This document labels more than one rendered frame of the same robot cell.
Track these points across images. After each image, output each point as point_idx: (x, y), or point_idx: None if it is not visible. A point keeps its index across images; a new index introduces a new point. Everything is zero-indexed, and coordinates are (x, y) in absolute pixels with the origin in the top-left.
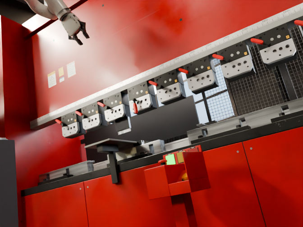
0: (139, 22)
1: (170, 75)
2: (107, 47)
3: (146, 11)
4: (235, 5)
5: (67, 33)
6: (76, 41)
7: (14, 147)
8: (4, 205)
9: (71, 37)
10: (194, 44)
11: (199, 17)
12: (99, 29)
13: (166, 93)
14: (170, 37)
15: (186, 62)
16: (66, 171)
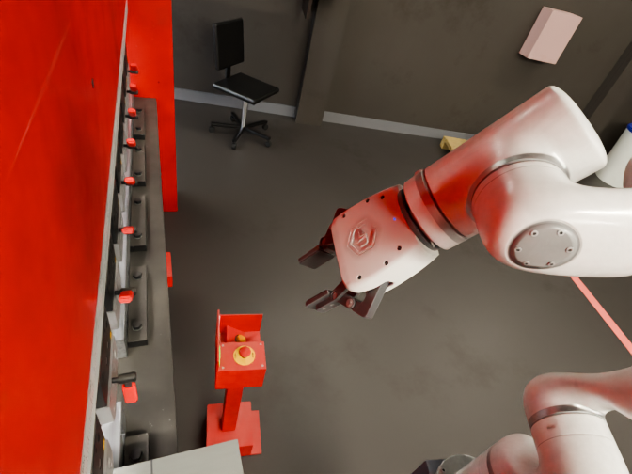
0: (55, 73)
1: (112, 254)
2: (23, 283)
3: (55, 9)
4: (107, 61)
5: (387, 291)
6: (336, 305)
7: (420, 465)
8: None
9: (364, 302)
10: (107, 157)
11: (100, 81)
12: None
13: (118, 301)
14: (95, 145)
15: (111, 207)
16: None
